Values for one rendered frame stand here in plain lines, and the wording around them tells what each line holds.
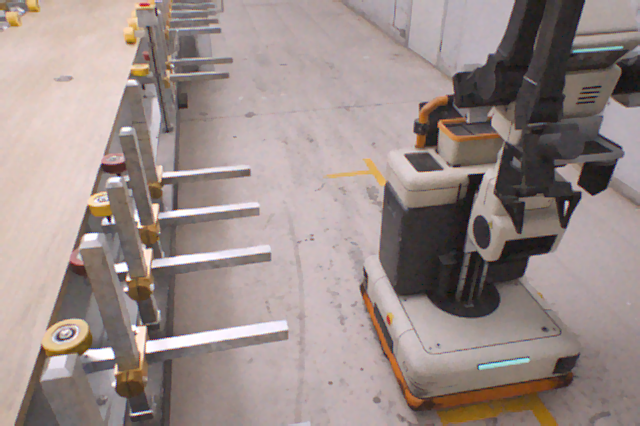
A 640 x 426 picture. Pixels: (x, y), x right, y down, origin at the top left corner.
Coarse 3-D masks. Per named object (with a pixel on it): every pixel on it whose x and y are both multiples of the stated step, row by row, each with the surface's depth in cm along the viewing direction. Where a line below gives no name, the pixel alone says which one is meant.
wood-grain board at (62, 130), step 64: (64, 0) 383; (128, 0) 383; (0, 64) 241; (64, 64) 241; (128, 64) 241; (0, 128) 176; (64, 128) 175; (0, 192) 138; (64, 192) 138; (0, 256) 114; (64, 256) 113; (0, 320) 97; (0, 384) 84
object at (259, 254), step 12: (216, 252) 122; (228, 252) 121; (240, 252) 121; (252, 252) 121; (264, 252) 121; (120, 264) 118; (156, 264) 118; (168, 264) 118; (180, 264) 118; (192, 264) 119; (204, 264) 120; (216, 264) 120; (228, 264) 121; (240, 264) 122; (120, 276) 116
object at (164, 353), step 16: (192, 336) 101; (208, 336) 101; (224, 336) 101; (240, 336) 101; (256, 336) 101; (272, 336) 102; (96, 352) 98; (112, 352) 97; (160, 352) 98; (176, 352) 99; (192, 352) 100; (208, 352) 101; (96, 368) 97; (112, 368) 98
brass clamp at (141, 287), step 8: (144, 256) 119; (152, 256) 121; (128, 272) 114; (152, 272) 117; (128, 280) 112; (136, 280) 112; (144, 280) 112; (152, 280) 116; (128, 288) 111; (136, 288) 111; (144, 288) 111; (152, 288) 113; (136, 296) 112; (144, 296) 112
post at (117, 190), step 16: (112, 192) 100; (128, 192) 104; (112, 208) 102; (128, 208) 103; (128, 224) 105; (128, 240) 107; (128, 256) 109; (144, 272) 112; (144, 304) 117; (144, 320) 120
